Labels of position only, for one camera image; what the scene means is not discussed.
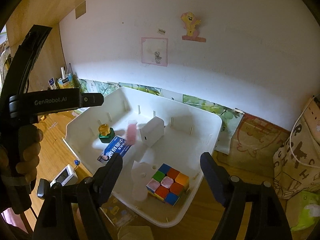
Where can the pony wall sticker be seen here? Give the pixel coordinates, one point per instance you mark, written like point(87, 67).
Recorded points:
point(190, 25)

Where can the colourful rubik's cube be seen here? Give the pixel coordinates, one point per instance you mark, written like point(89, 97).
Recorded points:
point(168, 184)

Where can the orange juice carton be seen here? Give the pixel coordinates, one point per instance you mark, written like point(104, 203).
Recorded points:
point(66, 80)

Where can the white tube bottle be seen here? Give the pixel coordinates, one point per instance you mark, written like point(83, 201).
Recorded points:
point(52, 83)

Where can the green tissue pack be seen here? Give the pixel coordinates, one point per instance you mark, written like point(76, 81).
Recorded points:
point(302, 210)

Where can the black power adapter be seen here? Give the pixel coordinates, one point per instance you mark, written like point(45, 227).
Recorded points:
point(43, 188)

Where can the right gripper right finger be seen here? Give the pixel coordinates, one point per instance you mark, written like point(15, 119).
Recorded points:
point(267, 218)

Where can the person's left hand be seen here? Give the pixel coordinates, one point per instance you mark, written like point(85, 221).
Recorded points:
point(29, 137)

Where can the blue white card box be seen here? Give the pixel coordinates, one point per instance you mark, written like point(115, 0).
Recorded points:
point(117, 145)

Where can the pink hair comb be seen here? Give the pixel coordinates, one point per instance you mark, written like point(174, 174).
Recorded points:
point(131, 133)

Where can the white plastic storage bin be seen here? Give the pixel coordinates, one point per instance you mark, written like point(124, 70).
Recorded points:
point(188, 133)

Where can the letter-printed canvas bag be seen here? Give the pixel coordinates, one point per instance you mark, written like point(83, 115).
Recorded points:
point(296, 162)

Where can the white handheld game console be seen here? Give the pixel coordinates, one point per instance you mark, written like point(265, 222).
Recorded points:
point(66, 177)

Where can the brown cardboard picture board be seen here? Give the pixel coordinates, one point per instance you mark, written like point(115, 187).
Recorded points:
point(253, 145)

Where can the clear plastic sticker box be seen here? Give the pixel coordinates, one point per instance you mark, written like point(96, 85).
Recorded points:
point(117, 213)

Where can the white scoop-shaped piece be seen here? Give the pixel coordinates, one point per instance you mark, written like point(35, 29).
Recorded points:
point(141, 174)

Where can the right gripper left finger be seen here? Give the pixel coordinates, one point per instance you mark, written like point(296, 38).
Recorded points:
point(56, 221)

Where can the white charger block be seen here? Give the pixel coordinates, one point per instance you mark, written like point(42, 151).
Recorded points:
point(152, 131)

